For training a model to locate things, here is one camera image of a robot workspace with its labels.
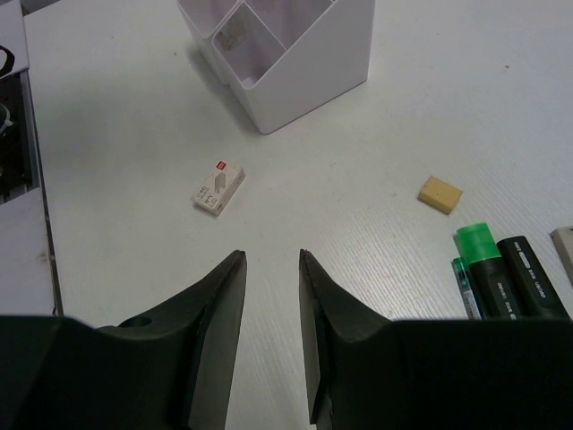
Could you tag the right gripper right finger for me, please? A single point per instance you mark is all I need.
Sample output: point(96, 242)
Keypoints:
point(351, 356)

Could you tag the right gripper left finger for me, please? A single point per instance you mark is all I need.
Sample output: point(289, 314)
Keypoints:
point(172, 366)

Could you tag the red gel pen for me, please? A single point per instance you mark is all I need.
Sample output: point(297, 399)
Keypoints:
point(466, 288)

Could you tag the green highlighter marker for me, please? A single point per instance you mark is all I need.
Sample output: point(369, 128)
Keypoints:
point(495, 289)

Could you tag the white staple box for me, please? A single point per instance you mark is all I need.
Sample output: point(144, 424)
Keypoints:
point(218, 188)

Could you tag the pink highlighter marker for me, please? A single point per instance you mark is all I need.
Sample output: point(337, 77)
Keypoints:
point(534, 289)

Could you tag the tan eraser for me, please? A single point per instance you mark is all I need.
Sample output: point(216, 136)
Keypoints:
point(440, 195)

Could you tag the grey white eraser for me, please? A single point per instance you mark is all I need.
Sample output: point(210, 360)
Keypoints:
point(562, 239)

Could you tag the right white organizer box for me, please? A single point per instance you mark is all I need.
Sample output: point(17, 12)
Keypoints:
point(275, 83)

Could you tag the white organizer box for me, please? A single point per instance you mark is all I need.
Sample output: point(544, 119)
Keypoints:
point(203, 19)
point(275, 83)

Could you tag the left white organizer box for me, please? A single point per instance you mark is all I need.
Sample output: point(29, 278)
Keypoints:
point(203, 19)

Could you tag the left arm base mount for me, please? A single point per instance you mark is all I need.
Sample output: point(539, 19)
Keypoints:
point(20, 165)

